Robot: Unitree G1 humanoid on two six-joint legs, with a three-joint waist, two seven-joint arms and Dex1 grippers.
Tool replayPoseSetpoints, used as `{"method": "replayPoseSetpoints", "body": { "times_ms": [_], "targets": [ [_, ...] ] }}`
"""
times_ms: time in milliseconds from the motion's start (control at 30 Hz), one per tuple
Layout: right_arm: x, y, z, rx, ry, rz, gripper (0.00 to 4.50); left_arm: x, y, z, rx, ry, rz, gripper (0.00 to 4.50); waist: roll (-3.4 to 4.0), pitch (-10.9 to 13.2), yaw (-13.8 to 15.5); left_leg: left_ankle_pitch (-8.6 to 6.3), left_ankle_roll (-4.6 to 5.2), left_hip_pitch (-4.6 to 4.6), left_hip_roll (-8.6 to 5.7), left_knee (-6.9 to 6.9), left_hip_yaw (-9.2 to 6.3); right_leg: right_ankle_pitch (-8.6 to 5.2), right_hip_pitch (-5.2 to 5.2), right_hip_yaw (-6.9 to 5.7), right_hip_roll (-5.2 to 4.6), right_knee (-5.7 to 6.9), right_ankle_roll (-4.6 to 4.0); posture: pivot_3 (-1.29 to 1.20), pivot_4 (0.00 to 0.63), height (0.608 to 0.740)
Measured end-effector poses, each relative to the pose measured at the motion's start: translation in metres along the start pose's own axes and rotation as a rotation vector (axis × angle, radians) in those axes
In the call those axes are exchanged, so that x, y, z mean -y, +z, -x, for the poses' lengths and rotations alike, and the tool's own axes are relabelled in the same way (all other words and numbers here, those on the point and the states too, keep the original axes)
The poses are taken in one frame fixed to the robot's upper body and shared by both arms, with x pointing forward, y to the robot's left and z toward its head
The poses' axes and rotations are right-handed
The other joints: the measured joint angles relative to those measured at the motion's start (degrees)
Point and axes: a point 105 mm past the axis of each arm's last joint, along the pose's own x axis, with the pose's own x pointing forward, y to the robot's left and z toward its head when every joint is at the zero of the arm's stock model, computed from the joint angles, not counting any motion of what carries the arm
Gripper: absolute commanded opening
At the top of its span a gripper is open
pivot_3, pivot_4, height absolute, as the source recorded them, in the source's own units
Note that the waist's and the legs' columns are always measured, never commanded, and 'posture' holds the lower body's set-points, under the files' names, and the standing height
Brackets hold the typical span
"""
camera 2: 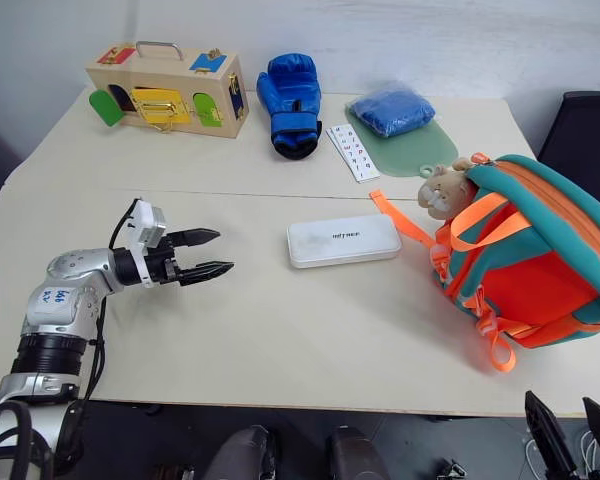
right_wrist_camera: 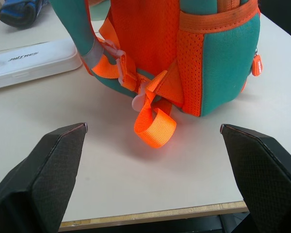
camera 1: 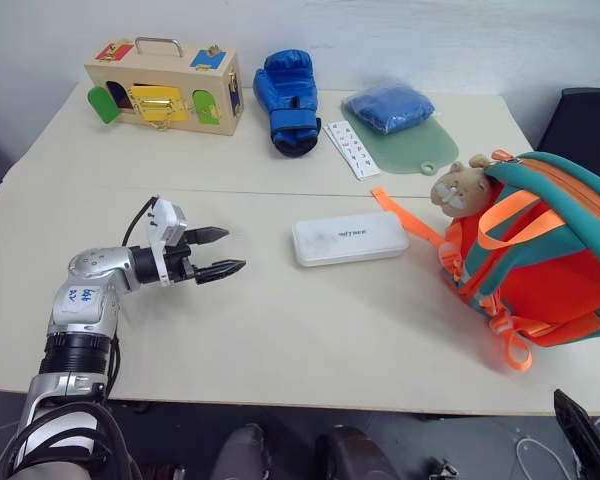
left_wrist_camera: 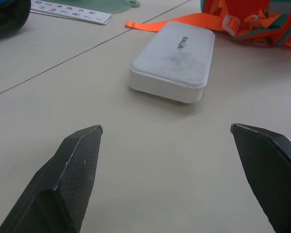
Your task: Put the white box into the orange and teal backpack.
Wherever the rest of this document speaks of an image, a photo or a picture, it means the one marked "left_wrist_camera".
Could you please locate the black round object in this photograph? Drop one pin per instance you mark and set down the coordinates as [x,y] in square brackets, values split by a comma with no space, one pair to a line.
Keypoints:
[6,17]

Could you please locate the orange bag with strap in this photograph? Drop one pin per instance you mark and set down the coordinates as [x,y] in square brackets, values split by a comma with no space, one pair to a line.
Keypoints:
[245,19]

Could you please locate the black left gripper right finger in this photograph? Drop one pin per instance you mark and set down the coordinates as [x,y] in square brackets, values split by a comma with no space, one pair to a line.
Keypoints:
[271,170]

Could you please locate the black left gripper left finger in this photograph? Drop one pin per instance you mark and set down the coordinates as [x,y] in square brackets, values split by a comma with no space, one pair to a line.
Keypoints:
[63,184]

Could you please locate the green plastic board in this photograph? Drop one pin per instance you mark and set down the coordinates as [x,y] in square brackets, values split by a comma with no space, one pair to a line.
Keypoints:
[104,4]

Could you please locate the white rectangular case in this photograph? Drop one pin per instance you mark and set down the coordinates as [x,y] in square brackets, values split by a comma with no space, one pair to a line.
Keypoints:
[174,63]

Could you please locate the white alphabet letter card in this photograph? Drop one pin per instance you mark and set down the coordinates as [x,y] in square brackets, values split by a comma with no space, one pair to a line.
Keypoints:
[72,13]

